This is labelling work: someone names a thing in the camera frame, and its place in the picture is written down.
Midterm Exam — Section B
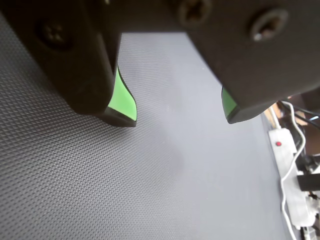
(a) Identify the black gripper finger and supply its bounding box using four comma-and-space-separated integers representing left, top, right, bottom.
0, 0, 138, 129
174, 0, 320, 125

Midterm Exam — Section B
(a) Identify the white power strip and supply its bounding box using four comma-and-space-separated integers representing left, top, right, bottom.
268, 127, 318, 230

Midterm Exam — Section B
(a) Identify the black power plug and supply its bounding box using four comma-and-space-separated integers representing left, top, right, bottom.
296, 173, 320, 192

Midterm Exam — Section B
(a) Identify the grey textured mat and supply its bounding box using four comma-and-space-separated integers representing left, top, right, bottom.
0, 12, 298, 240

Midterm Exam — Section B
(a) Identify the white power cord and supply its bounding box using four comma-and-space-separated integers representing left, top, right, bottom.
279, 99, 307, 240

